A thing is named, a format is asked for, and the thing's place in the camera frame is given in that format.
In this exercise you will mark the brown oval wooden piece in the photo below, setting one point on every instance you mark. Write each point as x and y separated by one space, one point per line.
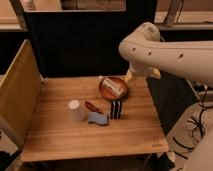
92 107

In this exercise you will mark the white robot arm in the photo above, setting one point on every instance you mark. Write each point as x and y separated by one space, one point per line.
191 59

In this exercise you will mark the blue folded cloth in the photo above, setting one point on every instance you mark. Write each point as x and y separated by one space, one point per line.
97 118

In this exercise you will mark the wooden side panel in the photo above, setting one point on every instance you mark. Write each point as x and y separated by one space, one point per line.
19 90

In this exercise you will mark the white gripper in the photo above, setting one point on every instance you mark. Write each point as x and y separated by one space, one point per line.
144 71

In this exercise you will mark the black white striped eraser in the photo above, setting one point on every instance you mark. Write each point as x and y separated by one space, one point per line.
116 108

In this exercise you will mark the white wrapped bar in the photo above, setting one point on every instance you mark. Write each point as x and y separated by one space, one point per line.
115 88

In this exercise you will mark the black back panel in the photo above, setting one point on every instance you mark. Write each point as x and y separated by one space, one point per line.
84 43

